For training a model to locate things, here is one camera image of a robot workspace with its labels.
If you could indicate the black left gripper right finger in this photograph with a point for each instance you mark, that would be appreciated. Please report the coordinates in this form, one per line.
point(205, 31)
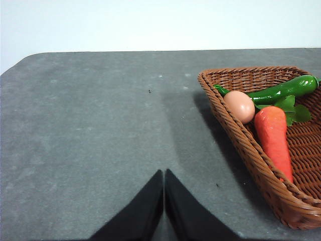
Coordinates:
point(185, 216)

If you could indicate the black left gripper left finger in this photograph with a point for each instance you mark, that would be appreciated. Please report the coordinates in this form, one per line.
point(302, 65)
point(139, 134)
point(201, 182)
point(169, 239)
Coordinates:
point(140, 216)

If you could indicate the brown wicker basket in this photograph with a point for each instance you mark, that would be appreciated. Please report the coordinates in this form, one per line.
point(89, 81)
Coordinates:
point(250, 155)

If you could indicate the orange carrot with green leaves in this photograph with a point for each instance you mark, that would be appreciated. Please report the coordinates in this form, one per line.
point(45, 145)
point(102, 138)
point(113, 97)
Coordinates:
point(273, 140)

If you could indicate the beige egg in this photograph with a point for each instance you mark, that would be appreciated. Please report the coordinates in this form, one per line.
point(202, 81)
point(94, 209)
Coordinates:
point(239, 106)

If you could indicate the green chili pepper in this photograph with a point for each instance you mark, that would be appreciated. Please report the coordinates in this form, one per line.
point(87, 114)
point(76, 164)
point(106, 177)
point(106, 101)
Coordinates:
point(288, 89)

